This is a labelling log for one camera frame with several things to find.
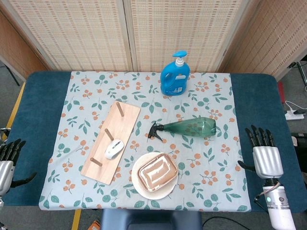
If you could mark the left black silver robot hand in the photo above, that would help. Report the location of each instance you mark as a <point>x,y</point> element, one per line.
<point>5,171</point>

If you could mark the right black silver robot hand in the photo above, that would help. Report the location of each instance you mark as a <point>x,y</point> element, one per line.
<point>267,160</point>

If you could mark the green spray bottle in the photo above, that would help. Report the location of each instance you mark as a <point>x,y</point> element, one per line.
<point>192,128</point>

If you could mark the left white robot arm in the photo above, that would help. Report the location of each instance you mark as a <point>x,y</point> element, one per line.
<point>1,200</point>

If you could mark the blue robot base seat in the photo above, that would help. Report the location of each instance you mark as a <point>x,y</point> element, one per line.
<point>148,219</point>

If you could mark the blue detergent pump bottle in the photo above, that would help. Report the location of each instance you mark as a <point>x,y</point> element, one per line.
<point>173,82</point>

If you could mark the black equipment box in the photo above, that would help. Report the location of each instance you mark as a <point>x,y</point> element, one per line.
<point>301,143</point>

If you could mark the white power strip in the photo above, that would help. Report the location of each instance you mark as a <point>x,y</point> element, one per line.
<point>293,116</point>

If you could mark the dark blue padded table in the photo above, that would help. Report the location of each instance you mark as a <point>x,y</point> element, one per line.
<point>40,115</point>

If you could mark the metal stand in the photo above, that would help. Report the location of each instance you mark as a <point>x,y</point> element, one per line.
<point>301,72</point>

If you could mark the black stand leg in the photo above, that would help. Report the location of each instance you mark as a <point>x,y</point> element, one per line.
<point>10,73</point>

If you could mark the orange box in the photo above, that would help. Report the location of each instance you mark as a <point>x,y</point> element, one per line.
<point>94,226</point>

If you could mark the white computer mouse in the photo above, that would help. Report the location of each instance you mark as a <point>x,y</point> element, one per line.
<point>114,149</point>

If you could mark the brown lidded food container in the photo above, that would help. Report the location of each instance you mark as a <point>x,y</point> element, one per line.
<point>157,173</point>

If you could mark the floral leaf print tablecloth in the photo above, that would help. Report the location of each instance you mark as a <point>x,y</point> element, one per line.
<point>168,107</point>

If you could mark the white paper plate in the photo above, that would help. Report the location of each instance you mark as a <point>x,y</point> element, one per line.
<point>153,194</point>

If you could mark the wooden peg board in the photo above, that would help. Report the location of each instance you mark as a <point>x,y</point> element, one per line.
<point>120,124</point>

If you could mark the bamboo folding screen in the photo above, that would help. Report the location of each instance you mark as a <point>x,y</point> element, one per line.
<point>84,36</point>

